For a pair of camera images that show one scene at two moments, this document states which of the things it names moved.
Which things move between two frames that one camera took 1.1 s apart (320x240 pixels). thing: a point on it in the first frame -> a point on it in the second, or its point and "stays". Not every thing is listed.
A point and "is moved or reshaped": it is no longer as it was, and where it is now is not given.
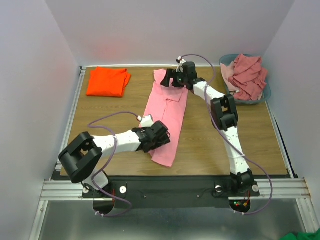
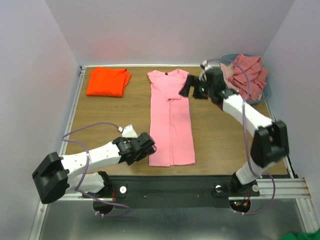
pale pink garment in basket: (227, 72) stays
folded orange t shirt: (107, 82) stays
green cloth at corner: (302, 236) stays
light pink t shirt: (166, 104) is moved or reshaped
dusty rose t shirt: (249, 77) stays
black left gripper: (163, 142) -> (143, 155)
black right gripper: (169, 76) -> (196, 87)
